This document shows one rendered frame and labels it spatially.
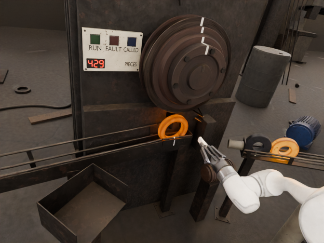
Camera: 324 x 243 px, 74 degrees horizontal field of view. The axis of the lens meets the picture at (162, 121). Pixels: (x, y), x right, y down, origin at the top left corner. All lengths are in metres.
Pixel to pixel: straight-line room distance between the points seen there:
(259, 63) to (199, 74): 2.78
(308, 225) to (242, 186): 0.55
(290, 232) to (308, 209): 1.12
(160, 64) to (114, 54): 0.23
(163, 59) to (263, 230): 1.51
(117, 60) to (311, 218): 0.90
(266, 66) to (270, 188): 2.81
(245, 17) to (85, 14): 0.83
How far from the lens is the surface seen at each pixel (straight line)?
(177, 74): 0.93
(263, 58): 3.69
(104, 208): 1.01
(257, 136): 1.40
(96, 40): 1.01
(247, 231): 1.91
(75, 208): 1.03
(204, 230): 1.77
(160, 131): 1.19
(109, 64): 1.05
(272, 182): 1.07
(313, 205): 0.48
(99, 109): 1.11
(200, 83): 1.00
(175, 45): 0.95
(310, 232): 0.49
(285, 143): 1.46
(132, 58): 1.07
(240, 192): 1.01
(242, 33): 1.39
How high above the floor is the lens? 1.42
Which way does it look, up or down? 31 degrees down
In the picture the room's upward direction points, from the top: 11 degrees clockwise
